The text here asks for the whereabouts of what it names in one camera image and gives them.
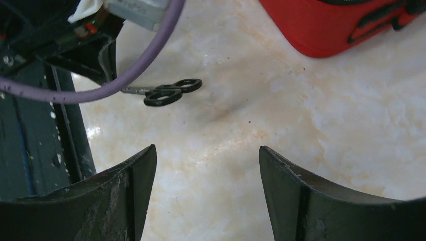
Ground black handled scissors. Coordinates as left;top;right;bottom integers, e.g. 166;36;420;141
121;78;203;107

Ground red black medicine kit bag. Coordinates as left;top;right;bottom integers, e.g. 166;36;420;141
260;0;425;58

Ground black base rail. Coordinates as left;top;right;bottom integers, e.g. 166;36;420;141
0;61;97;202

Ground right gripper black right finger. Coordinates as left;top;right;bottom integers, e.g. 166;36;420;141
259;146;425;240

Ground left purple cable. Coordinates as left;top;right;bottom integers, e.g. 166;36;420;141
0;0;186;105

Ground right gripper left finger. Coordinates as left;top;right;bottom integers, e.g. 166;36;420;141
1;145;157;240

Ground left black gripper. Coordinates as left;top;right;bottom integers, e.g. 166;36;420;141
1;1;123;85

